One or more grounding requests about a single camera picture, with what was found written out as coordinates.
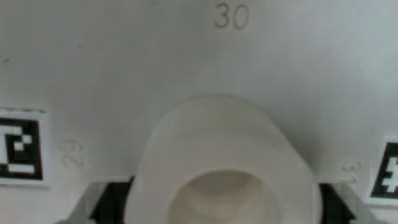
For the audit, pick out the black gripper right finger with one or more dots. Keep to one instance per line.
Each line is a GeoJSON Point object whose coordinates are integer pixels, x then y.
{"type": "Point", "coordinates": [346, 209]}

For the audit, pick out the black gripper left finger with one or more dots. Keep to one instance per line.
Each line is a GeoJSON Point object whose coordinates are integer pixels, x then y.
{"type": "Point", "coordinates": [102, 203]}

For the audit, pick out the white round table top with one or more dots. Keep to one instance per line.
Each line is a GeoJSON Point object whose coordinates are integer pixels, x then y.
{"type": "Point", "coordinates": [223, 95]}

